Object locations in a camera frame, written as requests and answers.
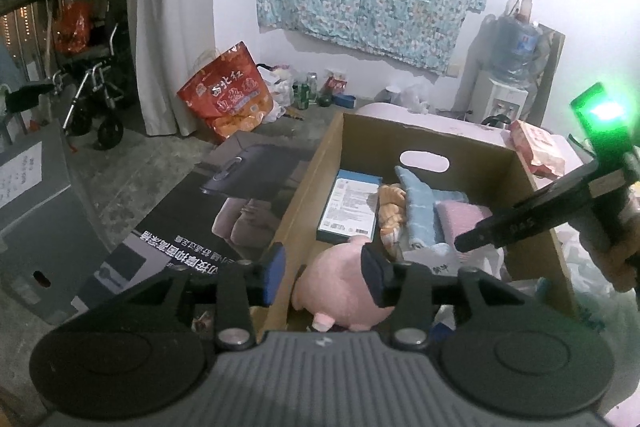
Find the green bottle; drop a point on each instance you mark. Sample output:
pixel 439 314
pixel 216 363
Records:
pixel 300 97

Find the small white plastic bag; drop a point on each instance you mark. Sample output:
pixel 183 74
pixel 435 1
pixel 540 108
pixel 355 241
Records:
pixel 277 92

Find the small dark round object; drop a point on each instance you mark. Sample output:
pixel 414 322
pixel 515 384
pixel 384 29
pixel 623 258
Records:
pixel 325 100

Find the small blue box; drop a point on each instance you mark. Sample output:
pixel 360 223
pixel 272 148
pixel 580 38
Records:
pixel 345 101

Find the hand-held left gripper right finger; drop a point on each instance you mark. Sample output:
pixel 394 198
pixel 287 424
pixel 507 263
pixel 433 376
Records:
pixel 375 277

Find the person's right hand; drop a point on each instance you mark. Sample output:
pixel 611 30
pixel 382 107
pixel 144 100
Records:
pixel 625 257

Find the white tissue packet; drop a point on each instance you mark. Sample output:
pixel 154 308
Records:
pixel 440 258

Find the white water dispenser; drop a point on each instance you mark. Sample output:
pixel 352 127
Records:
pixel 500 99

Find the large printed dark carton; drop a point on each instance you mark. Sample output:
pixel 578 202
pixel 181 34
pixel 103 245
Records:
pixel 165 227

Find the pink wet wipes pack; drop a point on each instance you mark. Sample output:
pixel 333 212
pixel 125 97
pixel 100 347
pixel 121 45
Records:
pixel 537 147

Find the red printed snack bag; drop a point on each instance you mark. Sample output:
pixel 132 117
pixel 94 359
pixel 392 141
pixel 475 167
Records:
pixel 230 97

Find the dark kettle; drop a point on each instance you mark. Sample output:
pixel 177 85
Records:
pixel 495 121

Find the small red packet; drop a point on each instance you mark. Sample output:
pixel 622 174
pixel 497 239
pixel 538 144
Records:
pixel 336 84

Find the pink plush toy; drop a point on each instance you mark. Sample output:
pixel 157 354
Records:
pixel 335 282

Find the pink sponge cloth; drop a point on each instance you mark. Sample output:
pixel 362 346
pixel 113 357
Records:
pixel 460 214

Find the white cup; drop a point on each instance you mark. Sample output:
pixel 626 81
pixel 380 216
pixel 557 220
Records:
pixel 393 97

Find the folding stroller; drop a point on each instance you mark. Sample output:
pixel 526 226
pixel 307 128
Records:
pixel 100 107

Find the orange striped plush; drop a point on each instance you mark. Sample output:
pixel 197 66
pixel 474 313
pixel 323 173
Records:
pixel 390 207

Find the orange plastic bag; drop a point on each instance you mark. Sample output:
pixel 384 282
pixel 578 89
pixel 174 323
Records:
pixel 75 27

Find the brown cardboard box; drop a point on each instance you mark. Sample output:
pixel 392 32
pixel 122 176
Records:
pixel 360 142

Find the white wall socket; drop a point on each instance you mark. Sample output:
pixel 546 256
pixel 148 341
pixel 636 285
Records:
pixel 453 71

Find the clear crumpled plastic bag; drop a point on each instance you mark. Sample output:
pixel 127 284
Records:
pixel 415 97

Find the light blue towel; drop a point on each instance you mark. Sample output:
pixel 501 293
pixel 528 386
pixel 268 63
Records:
pixel 420 207

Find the blue water bottle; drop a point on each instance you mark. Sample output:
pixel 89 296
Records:
pixel 515 52

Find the white curtain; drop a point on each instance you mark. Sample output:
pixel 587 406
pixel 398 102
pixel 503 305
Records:
pixel 170 32

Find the clear glass jar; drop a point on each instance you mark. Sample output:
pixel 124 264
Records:
pixel 312 87

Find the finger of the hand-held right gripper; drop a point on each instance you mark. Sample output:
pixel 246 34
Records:
pixel 520 224

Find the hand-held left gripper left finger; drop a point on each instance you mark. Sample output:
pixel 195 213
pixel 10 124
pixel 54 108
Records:
pixel 272 274

